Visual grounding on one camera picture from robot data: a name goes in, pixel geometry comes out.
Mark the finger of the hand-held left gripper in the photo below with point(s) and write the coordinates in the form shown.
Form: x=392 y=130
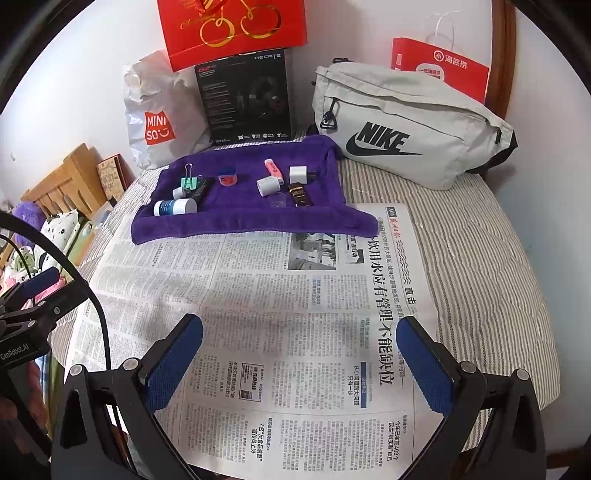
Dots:
x=64 y=302
x=41 y=280

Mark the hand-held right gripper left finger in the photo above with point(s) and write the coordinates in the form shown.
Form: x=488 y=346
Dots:
x=175 y=364

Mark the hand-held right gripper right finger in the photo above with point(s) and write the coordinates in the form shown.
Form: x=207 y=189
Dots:
x=425 y=364

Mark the blue and white bottle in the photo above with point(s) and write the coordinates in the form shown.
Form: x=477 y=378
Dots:
x=168 y=207

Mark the small white bottle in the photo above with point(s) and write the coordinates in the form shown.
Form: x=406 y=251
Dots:
x=179 y=192

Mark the green binder clip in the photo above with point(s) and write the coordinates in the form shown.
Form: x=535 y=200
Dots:
x=190 y=184

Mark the black rectangular stick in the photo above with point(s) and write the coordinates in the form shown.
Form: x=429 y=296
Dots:
x=204 y=189

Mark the clear plastic cap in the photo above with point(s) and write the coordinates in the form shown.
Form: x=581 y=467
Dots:
x=277 y=201

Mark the red jar blue lid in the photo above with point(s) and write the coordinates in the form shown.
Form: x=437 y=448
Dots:
x=227 y=178

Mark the pink highlighter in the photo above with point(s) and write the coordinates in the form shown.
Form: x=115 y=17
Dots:
x=269 y=167

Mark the white charger cube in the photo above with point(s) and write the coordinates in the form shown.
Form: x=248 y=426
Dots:
x=299 y=174

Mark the white spotted pillow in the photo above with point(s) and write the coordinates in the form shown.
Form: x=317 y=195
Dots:
x=60 y=230

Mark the purple plush toy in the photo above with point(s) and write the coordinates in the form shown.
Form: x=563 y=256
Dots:
x=25 y=212

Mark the patterned brown box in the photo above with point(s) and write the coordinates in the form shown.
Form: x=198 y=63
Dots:
x=111 y=177

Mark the newspaper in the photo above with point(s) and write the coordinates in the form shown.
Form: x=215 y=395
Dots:
x=286 y=295

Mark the purple towel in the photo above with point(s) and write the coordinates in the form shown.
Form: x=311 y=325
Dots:
x=240 y=217

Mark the white plastic shopping bag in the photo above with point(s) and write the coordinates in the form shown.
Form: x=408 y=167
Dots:
x=152 y=87

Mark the grey waist bag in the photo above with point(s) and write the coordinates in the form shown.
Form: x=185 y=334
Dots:
x=429 y=120

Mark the black headset box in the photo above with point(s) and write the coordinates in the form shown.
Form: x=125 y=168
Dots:
x=221 y=110

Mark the red gift bag gold print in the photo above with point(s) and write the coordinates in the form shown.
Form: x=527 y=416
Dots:
x=286 y=32

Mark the brown wooden bed frame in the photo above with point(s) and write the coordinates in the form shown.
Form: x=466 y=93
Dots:
x=505 y=46

